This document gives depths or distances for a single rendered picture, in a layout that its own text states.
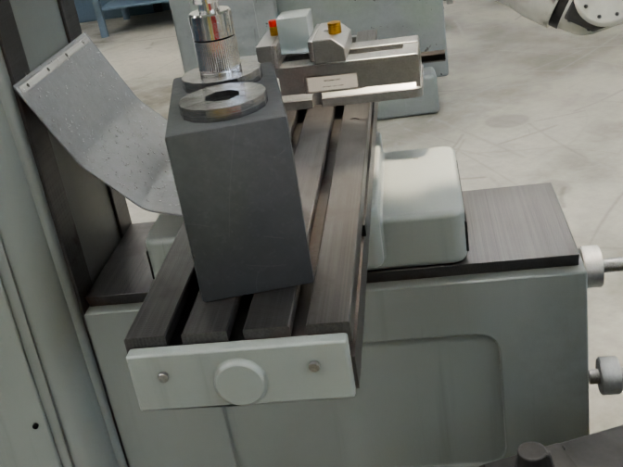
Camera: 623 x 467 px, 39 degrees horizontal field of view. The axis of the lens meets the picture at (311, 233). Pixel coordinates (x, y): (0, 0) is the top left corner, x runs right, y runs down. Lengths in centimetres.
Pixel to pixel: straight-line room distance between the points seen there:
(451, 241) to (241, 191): 52
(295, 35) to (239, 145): 66
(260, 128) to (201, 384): 26
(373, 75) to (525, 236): 36
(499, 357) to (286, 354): 63
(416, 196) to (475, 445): 44
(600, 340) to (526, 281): 121
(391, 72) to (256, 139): 64
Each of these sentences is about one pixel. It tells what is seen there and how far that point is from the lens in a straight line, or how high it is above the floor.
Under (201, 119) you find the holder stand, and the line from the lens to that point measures 88.
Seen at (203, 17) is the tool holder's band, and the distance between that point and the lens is 97.
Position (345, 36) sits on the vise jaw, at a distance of 152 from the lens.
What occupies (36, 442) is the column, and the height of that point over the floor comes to 55.
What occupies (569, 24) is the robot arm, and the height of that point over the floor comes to 112.
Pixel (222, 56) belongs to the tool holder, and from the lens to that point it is 98.
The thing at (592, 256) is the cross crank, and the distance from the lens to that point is 151.
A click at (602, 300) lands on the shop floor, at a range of 273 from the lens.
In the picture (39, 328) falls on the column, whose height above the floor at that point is 75.
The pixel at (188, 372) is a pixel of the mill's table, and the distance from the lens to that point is 89.
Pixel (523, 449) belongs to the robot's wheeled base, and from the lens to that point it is 118.
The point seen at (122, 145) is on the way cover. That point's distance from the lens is 145.
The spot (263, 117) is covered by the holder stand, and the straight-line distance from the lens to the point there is 86.
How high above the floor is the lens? 141
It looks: 25 degrees down
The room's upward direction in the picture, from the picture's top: 9 degrees counter-clockwise
